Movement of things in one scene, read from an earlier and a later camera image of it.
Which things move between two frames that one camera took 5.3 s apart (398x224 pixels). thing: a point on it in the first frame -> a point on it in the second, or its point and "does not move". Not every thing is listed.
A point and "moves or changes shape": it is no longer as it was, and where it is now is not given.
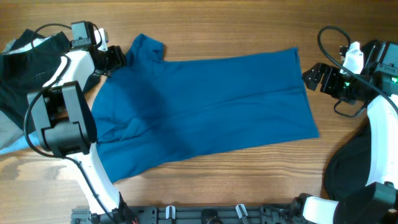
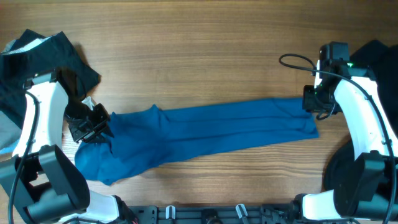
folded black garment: [27, 65] does not move
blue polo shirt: [160, 112] moves or changes shape
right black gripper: [327, 79] -> [311, 99]
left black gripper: [109, 58] -> [92, 124]
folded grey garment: [9, 131] does not move
